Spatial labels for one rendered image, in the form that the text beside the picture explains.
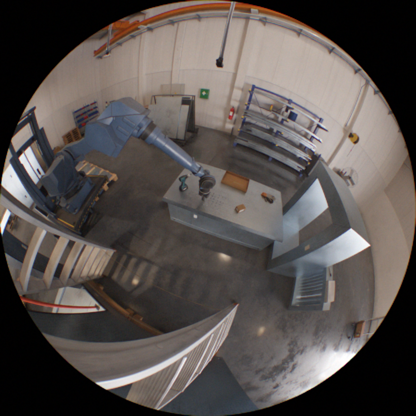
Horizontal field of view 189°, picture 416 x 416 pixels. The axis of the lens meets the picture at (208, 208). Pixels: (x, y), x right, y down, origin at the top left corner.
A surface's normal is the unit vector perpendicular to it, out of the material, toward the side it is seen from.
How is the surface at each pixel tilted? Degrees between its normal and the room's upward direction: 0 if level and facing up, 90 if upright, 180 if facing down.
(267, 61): 90
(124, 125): 90
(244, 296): 0
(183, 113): 78
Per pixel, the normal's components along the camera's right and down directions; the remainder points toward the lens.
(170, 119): -0.28, 0.61
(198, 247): 0.13, -0.57
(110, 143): 0.15, 0.82
